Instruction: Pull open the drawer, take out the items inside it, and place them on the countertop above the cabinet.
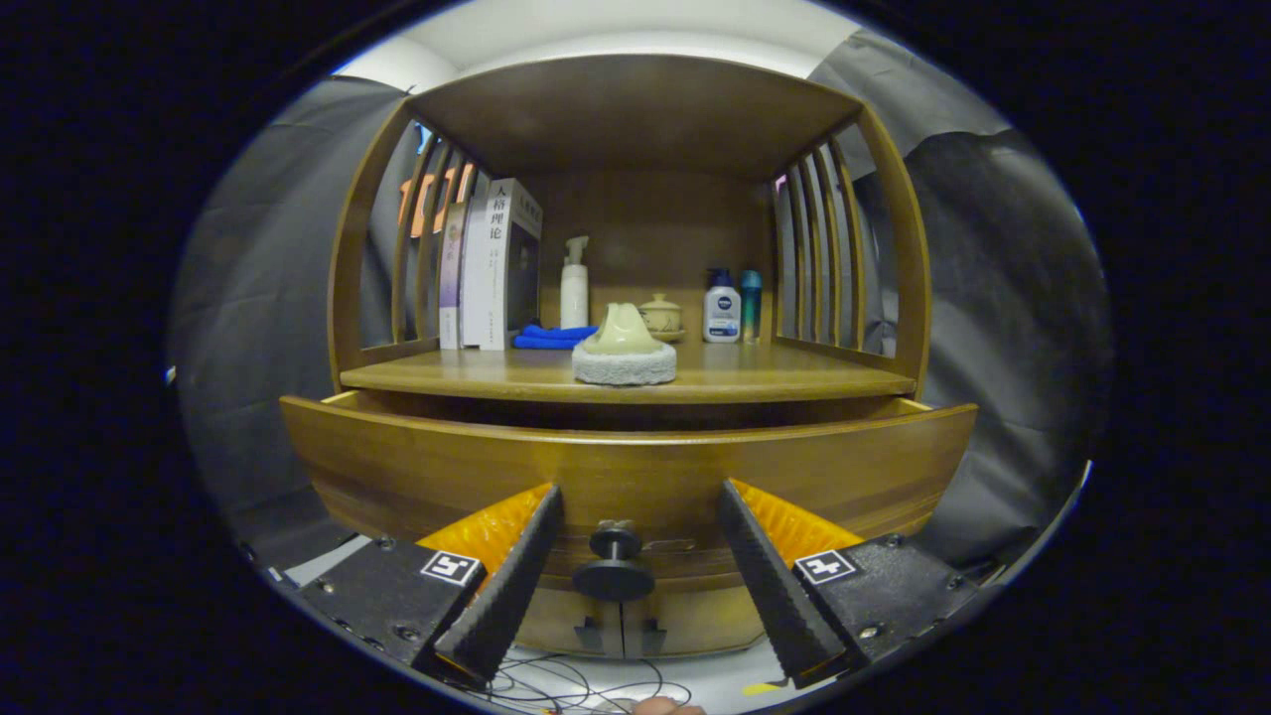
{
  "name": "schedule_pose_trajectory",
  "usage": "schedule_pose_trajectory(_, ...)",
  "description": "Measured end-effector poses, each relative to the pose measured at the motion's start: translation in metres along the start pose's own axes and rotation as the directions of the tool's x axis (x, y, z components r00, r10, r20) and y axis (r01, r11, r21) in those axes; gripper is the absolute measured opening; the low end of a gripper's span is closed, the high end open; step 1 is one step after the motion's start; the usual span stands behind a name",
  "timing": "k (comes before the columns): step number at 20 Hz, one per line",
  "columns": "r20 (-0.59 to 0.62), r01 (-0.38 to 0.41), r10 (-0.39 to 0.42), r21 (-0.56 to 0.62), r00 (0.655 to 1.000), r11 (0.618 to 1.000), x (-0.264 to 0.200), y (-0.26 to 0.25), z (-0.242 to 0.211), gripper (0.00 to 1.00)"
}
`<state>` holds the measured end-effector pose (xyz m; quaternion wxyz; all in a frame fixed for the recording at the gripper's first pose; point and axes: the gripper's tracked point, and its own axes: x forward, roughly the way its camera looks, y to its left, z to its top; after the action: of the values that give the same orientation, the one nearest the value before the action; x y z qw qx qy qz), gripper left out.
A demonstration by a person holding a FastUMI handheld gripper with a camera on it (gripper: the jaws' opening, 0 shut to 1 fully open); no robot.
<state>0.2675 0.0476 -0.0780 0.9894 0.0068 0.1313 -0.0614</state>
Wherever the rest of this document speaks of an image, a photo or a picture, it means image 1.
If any blue folded cloth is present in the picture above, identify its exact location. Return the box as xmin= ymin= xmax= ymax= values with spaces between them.
xmin=512 ymin=324 xmax=600 ymax=351

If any teal slim bottle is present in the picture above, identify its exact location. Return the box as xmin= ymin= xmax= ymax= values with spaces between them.
xmin=740 ymin=270 xmax=764 ymax=346

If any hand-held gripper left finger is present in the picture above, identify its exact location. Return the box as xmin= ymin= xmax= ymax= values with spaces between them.
xmin=295 ymin=482 xmax=565 ymax=686

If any wooden drawer with black knob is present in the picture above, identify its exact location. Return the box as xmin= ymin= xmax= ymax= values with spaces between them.
xmin=280 ymin=389 xmax=979 ymax=602

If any white lotion bottle blue cap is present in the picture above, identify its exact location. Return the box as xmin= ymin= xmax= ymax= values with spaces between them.
xmin=702 ymin=268 xmax=743 ymax=345

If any wooden cabinet door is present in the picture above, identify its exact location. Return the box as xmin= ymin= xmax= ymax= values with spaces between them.
xmin=623 ymin=581 xmax=771 ymax=656
xmin=516 ymin=586 xmax=624 ymax=656

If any white pump bottle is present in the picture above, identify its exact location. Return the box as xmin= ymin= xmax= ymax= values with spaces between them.
xmin=560 ymin=235 xmax=591 ymax=330

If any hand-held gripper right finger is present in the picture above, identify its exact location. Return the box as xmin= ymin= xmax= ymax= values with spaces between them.
xmin=717 ymin=478 xmax=982 ymax=689

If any pale green handled brush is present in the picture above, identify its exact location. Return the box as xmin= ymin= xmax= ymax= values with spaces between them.
xmin=571 ymin=302 xmax=678 ymax=387

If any large white book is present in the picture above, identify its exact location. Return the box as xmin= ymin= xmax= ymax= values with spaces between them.
xmin=461 ymin=178 xmax=544 ymax=352

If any lidded ceramic teacup with saucer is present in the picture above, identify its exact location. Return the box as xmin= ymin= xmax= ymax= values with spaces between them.
xmin=638 ymin=293 xmax=684 ymax=343

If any thin purple book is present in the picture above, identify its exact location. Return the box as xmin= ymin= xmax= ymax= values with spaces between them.
xmin=438 ymin=202 xmax=468 ymax=351

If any wooden cabinet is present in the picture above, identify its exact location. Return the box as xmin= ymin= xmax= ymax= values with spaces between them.
xmin=328 ymin=53 xmax=934 ymax=659

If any wooden countertop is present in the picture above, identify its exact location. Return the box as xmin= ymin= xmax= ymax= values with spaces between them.
xmin=340 ymin=341 xmax=917 ymax=405

